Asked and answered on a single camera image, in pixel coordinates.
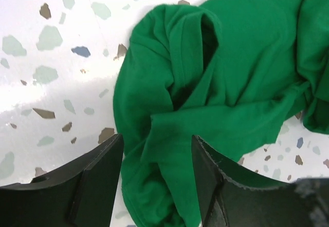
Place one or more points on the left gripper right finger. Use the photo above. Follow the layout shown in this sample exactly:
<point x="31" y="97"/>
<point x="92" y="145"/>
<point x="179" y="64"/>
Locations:
<point x="232" y="195"/>

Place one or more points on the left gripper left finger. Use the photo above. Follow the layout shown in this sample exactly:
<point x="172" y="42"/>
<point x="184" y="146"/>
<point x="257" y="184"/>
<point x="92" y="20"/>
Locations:
<point x="79" y="193"/>

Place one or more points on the green t shirt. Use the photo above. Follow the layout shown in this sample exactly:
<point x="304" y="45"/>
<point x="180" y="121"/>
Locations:
<point x="230" y="71"/>

